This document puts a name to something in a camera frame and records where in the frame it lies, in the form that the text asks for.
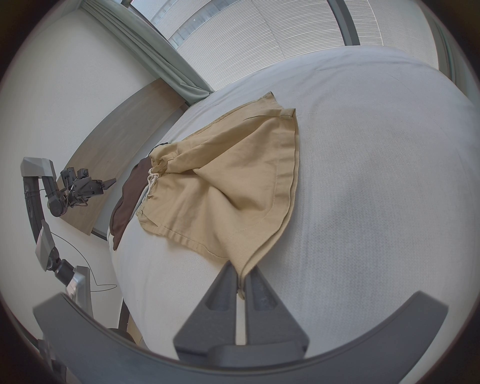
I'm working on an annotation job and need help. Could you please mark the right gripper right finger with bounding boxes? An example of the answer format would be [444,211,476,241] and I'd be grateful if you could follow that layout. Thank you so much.
[244,264,312,352]

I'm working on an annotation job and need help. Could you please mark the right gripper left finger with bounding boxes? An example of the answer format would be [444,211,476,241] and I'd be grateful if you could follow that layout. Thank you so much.
[173,261,241,358]

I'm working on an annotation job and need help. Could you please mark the beige shorts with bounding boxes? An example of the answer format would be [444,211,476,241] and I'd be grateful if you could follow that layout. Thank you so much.
[135,91,302,301]

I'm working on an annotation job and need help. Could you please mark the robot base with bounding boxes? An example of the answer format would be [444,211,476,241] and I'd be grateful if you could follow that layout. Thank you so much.
[65,265,94,319]

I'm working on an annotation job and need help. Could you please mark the brown garment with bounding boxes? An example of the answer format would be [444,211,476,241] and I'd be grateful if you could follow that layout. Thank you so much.
[110,157,152,251]

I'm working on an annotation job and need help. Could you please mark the blue-green curtain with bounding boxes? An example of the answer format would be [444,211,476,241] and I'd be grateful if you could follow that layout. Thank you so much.
[80,0,213,106]

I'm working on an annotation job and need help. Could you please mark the window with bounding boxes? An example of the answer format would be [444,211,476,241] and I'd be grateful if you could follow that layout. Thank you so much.
[124,0,462,92]

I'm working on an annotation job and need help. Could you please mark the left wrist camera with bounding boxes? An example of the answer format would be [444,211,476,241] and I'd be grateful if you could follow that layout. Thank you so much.
[61,168,91,184]

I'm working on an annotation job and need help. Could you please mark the black cable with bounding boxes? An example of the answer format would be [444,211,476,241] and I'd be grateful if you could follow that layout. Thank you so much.
[49,232,119,293]

